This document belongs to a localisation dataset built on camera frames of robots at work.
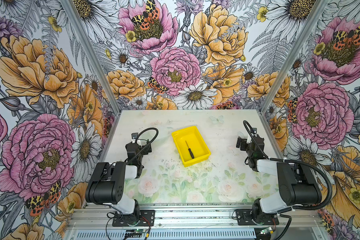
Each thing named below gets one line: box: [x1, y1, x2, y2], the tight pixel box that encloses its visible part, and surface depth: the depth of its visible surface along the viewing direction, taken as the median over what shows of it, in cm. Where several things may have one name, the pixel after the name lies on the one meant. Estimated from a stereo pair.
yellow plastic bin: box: [172, 126, 212, 167], surface depth 101 cm
